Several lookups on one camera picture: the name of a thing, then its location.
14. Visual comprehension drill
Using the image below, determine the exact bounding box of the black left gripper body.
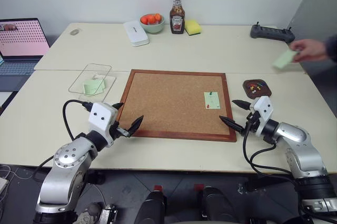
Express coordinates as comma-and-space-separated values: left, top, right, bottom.
108, 120, 132, 144

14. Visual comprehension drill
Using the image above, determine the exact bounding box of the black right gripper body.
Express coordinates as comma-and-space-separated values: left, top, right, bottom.
243, 111, 261, 134

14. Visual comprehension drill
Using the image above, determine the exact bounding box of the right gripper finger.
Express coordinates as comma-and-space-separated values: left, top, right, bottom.
219, 115, 246, 134
232, 99, 251, 110

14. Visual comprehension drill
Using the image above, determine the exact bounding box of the green sticky note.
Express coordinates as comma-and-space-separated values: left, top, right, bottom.
204, 91, 221, 109

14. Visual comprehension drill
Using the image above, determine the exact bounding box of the wood-framed cork board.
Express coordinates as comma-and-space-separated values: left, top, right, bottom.
115, 69, 237, 143

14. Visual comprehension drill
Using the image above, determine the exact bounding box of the person's bare hand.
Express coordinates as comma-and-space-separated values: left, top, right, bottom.
289, 38, 330, 63

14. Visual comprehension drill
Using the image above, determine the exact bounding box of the brown dish of pushpins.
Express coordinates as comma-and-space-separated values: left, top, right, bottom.
242, 78, 273, 97

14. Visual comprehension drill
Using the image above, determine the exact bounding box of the clear plastic tray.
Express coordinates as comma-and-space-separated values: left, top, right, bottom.
68, 63, 117, 103

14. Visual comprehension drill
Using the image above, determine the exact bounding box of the white oblong case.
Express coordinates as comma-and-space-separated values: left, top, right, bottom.
123, 20, 150, 47

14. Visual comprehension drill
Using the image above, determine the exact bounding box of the black handheld controller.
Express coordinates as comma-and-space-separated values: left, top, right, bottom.
250, 22, 295, 43

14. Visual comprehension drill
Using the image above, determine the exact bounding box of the dark rounded shape, red tab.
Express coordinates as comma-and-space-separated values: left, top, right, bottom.
194, 184, 239, 224
137, 185, 168, 224

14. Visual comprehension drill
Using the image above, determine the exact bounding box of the pale green bowl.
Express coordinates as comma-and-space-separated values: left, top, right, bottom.
139, 14, 165, 34

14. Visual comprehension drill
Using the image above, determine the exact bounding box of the yellow sponge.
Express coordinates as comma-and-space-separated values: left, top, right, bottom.
184, 19, 203, 36

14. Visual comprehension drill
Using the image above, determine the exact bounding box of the ketchup bottle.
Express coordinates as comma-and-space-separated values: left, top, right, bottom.
170, 0, 186, 35

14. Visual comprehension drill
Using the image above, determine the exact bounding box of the person's dark sleeve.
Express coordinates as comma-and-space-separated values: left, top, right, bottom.
324, 34, 337, 63

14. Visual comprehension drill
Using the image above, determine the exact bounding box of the laptop with pink screen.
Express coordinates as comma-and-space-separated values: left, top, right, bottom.
0, 18, 51, 92

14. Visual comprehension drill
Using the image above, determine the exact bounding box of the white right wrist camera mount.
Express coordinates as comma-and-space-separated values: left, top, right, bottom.
249, 96, 274, 137

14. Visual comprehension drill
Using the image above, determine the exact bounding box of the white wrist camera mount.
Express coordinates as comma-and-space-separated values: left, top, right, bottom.
249, 96, 274, 137
88, 102, 119, 148

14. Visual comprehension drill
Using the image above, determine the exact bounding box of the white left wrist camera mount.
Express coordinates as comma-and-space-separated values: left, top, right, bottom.
88, 102, 119, 148

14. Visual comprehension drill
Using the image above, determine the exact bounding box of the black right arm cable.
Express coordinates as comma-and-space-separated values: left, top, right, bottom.
242, 120, 301, 186

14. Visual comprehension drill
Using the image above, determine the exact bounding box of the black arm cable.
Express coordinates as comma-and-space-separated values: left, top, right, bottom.
32, 99, 93, 181
242, 120, 301, 186

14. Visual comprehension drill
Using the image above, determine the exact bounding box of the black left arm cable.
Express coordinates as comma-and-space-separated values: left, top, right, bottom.
32, 99, 93, 181

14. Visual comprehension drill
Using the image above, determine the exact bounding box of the black under-table bracket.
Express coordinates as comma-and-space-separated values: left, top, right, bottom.
237, 178, 265, 195

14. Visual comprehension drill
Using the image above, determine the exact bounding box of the white floor cable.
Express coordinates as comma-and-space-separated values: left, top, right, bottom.
0, 165, 36, 182

